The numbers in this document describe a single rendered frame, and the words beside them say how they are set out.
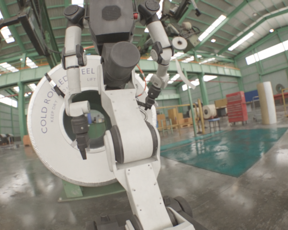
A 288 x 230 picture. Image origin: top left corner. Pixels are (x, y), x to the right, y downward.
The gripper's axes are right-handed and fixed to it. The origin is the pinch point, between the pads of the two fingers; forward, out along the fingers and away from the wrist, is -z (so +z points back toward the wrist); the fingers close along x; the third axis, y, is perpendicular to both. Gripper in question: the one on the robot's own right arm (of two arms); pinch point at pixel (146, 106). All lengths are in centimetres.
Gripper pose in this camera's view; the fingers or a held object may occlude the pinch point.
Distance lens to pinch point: 115.9
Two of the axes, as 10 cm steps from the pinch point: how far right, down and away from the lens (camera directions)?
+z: 3.9, -7.4, -5.5
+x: -0.1, -6.0, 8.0
